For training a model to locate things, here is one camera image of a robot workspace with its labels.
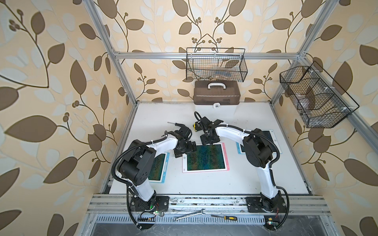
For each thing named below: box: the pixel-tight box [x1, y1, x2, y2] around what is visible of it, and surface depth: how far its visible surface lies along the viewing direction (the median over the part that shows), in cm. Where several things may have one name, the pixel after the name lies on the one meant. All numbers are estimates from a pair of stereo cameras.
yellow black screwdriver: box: [210, 214, 238, 221], surface depth 72 cm
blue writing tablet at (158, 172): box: [148, 151, 171, 184], surface depth 88 cm
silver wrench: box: [172, 208, 206, 222], surface depth 72 cm
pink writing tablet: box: [182, 142, 230, 174], surface depth 91 cm
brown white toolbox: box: [193, 80, 241, 113], surface depth 104 cm
